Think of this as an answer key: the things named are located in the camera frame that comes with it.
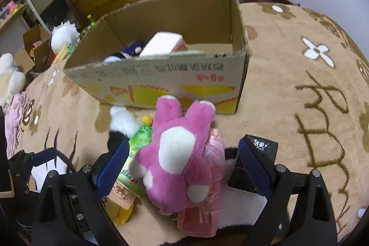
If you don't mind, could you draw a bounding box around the wooden side shelf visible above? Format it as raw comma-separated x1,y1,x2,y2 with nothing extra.
0,0,29,35

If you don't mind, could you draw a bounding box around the pink plastic-wrapped toy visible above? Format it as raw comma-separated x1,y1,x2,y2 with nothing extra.
176,128,226,237

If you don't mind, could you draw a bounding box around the white and pink block plush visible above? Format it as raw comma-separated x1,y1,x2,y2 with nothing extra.
139,32,188,58

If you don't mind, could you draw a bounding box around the green snack packet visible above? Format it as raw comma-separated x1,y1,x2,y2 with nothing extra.
105,116,155,226

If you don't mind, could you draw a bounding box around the black and white plush toy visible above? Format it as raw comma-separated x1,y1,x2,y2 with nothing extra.
107,106,142,150

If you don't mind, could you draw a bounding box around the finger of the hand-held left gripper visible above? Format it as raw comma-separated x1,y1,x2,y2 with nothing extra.
9,147,76,195

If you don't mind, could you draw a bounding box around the pink and white plush toy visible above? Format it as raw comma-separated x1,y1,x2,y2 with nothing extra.
129,95,217,216

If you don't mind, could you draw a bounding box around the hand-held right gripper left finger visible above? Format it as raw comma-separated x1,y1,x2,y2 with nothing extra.
31,136,130,246

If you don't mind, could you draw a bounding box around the printed cardboard box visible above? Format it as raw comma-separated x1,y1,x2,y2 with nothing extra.
63,0,251,115

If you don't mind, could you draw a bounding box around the pink cloth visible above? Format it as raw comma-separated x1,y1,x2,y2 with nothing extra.
3,92,28,158

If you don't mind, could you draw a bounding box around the white stick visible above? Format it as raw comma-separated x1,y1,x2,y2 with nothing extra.
16,0,48,33

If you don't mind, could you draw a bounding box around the small brown cardboard box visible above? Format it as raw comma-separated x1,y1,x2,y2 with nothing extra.
22,24,54,72

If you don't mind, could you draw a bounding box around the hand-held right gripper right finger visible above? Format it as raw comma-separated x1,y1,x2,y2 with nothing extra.
238,134,338,246

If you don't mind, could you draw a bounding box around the white and tan plush toy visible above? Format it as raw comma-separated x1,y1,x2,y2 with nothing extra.
0,53,26,106

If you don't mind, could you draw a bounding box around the dark purple plush toy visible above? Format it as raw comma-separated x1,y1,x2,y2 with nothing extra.
103,41,146,62

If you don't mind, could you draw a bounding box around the green and yellow toy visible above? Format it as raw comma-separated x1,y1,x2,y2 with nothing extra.
56,43,77,62

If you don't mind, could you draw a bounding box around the white fluffy plush toy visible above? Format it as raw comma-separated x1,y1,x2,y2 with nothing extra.
50,21,82,55

